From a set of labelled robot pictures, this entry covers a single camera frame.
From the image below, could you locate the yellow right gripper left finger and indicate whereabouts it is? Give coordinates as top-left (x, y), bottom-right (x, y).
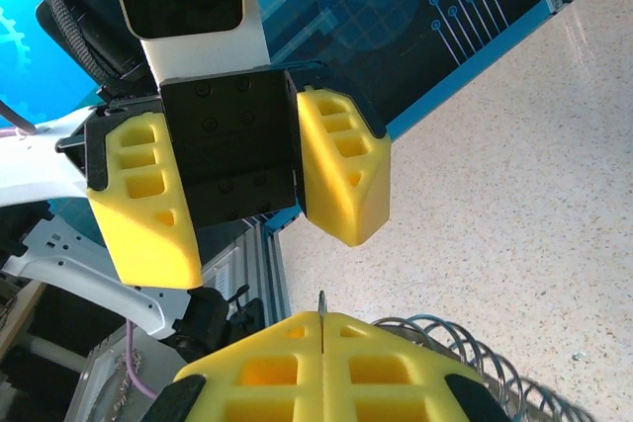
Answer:
top-left (157, 311), bottom-right (325, 422)

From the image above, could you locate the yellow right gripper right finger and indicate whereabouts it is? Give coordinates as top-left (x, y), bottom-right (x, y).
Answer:
top-left (321, 312), bottom-right (510, 422)

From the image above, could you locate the grey metal sheet panel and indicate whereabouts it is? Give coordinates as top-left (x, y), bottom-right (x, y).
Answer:
top-left (63, 327), bottom-right (179, 422)

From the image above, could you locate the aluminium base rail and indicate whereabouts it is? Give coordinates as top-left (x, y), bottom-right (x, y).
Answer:
top-left (197, 209), bottom-right (294, 344)

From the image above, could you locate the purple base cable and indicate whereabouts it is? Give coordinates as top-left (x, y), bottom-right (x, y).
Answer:
top-left (123, 320), bottom-right (162, 399)

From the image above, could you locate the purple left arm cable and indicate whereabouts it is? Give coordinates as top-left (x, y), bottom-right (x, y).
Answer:
top-left (0, 99), bottom-right (39, 139)

